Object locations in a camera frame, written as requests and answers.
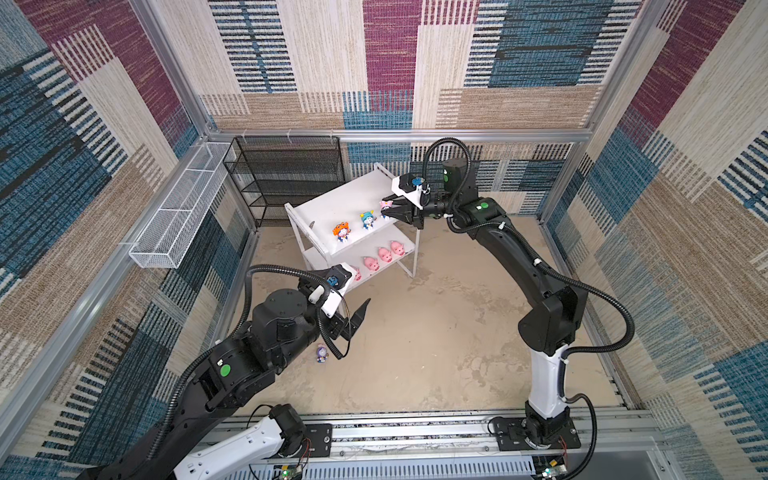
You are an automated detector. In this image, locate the pink hooded Doraemon figure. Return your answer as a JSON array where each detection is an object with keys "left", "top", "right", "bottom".
[{"left": 380, "top": 200, "right": 393, "bottom": 218}]

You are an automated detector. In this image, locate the teal hooded Doraemon figure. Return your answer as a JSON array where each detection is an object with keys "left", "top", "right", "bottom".
[{"left": 360, "top": 210, "right": 377, "bottom": 230}]

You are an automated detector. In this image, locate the orange crab Doraemon figure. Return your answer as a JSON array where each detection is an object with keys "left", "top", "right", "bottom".
[{"left": 333, "top": 222, "right": 351, "bottom": 242}]

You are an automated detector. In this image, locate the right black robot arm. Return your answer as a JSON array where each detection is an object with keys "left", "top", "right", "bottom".
[{"left": 382, "top": 137, "right": 636, "bottom": 449}]

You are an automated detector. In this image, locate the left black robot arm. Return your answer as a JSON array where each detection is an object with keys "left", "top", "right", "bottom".
[{"left": 79, "top": 263, "right": 367, "bottom": 479}]

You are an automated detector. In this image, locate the white two-tier metal shelf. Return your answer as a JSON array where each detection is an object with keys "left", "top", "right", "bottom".
[{"left": 285, "top": 163, "right": 420, "bottom": 287}]

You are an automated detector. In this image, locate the purple hooded Doraemon figure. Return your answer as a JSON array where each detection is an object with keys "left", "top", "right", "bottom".
[{"left": 316, "top": 344, "right": 330, "bottom": 363}]

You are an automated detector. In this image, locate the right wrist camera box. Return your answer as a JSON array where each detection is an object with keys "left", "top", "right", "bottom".
[{"left": 391, "top": 173, "right": 430, "bottom": 210}]

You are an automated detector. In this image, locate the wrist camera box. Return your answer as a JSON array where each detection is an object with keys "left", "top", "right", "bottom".
[
  {"left": 391, "top": 173, "right": 430, "bottom": 210},
  {"left": 308, "top": 263, "right": 357, "bottom": 318}
]

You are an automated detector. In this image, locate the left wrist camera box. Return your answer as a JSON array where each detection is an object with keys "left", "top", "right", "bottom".
[{"left": 308, "top": 263, "right": 357, "bottom": 318}]

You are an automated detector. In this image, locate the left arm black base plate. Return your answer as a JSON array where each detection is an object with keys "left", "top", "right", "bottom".
[{"left": 279, "top": 423, "right": 333, "bottom": 459}]

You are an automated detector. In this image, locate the black mesh wire shelf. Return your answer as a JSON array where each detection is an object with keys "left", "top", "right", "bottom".
[{"left": 223, "top": 136, "right": 347, "bottom": 227}]

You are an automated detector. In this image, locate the white wire mesh basket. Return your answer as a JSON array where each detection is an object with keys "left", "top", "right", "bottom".
[{"left": 129, "top": 142, "right": 229, "bottom": 269}]

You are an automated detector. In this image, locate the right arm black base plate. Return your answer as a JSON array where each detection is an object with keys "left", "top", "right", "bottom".
[{"left": 488, "top": 416, "right": 582, "bottom": 452}]

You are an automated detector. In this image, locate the aluminium front rail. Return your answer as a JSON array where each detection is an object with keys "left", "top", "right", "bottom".
[{"left": 196, "top": 407, "right": 684, "bottom": 479}]

